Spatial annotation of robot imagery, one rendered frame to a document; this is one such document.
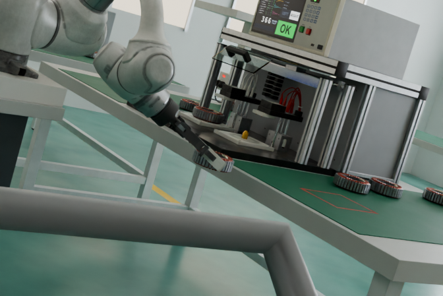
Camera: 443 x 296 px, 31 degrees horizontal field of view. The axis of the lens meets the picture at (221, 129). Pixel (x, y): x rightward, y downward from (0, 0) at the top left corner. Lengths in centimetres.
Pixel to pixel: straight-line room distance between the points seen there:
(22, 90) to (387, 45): 124
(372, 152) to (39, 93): 112
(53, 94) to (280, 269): 195
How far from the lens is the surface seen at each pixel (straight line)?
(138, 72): 181
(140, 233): 41
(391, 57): 279
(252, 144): 254
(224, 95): 281
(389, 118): 271
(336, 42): 261
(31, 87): 232
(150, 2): 190
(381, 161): 274
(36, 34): 236
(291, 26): 274
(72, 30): 241
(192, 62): 802
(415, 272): 179
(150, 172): 438
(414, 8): 986
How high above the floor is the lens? 111
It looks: 7 degrees down
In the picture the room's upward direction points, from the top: 17 degrees clockwise
